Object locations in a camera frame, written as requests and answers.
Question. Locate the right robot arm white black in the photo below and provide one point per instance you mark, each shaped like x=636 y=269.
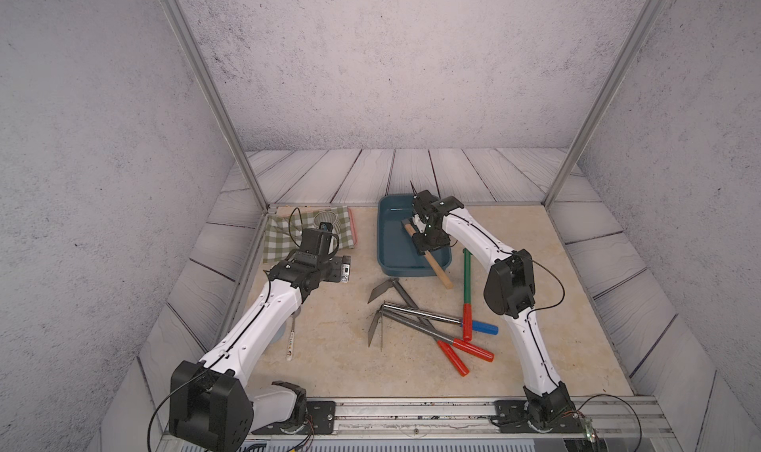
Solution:
x=509 y=292

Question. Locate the red handle hoe lower blade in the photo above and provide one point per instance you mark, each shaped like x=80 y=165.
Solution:
x=419 y=326

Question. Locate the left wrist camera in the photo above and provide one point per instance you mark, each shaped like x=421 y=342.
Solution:
x=340 y=270

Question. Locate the red handle hoe upper blade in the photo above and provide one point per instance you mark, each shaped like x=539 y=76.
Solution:
x=410 y=315

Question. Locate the striped ceramic cup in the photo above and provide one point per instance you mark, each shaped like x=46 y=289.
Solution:
x=326 y=220

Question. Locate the wooden handle hoe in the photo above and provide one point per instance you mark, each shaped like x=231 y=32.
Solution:
x=439 y=272

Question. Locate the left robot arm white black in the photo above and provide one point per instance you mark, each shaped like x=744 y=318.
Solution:
x=208 y=405

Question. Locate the red handle hoe blade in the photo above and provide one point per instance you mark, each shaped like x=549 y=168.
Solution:
x=419 y=326
x=410 y=315

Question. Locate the aluminium front rail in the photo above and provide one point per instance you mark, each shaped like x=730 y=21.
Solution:
x=632 y=423

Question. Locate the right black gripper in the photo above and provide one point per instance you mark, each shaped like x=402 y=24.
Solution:
x=422 y=247

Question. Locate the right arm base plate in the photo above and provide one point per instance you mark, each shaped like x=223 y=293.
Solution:
x=520 y=416

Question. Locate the green white checkered cloth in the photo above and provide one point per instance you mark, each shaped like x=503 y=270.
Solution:
x=283 y=233

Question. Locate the green red handle hoe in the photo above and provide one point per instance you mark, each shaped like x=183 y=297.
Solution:
x=467 y=319

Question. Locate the teal plastic storage box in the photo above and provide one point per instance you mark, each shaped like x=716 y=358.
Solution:
x=396 y=253

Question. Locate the blue handle metal hoe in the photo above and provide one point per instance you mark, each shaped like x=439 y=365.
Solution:
x=479 y=327

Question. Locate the light blue plastic cup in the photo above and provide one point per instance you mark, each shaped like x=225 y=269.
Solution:
x=284 y=328

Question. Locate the aluminium frame post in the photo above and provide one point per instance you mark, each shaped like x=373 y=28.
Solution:
x=175 y=15
x=632 y=44

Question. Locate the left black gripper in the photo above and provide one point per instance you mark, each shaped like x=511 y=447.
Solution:
x=341 y=268

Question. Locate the right aluminium frame post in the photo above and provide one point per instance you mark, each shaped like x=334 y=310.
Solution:
x=632 y=44

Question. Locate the left aluminium frame post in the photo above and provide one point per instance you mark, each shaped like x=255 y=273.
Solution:
x=175 y=15

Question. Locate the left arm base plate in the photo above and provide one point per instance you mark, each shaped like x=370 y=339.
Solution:
x=319 y=419

